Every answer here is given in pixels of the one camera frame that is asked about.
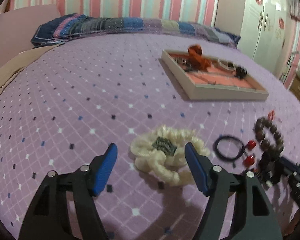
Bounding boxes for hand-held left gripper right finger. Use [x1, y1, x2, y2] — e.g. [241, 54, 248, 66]
[184, 142, 283, 240]

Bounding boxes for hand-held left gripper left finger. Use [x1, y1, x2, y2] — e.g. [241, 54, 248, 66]
[18, 143, 118, 240]

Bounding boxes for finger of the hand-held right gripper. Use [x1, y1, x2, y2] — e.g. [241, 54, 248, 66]
[275, 156, 300, 179]

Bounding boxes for cream scrunchie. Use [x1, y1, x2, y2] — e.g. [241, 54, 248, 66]
[130, 125, 210, 187]

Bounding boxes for beige jewelry tray orange lining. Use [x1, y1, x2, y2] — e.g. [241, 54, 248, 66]
[161, 49, 269, 101]

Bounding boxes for black hair claw clip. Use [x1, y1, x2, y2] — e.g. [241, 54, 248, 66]
[234, 65, 248, 79]

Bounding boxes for white watch band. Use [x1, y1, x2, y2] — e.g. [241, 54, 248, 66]
[217, 58, 237, 72]

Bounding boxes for orange scrunchie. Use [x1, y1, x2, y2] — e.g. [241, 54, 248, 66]
[187, 44, 212, 72]

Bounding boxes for purple diamond pattern bedspread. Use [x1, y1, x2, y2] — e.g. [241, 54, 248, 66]
[0, 34, 300, 240]

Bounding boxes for beige blanket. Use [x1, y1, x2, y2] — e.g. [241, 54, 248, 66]
[0, 45, 59, 100]

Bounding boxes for striped patchwork pillow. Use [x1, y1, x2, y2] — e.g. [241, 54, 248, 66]
[31, 14, 241, 48]

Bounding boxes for white wardrobe with decals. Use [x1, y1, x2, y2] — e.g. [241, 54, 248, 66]
[214, 0, 294, 63]

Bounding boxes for pink window curtain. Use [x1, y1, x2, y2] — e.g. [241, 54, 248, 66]
[286, 0, 300, 20]

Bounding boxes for pink headboard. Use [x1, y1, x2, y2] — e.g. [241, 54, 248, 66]
[0, 4, 62, 77]

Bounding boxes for black hair tie red beads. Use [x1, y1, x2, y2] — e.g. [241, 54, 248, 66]
[213, 135, 257, 167]

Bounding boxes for brown wooden bead bracelet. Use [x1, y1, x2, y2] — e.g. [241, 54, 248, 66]
[253, 116, 285, 155]

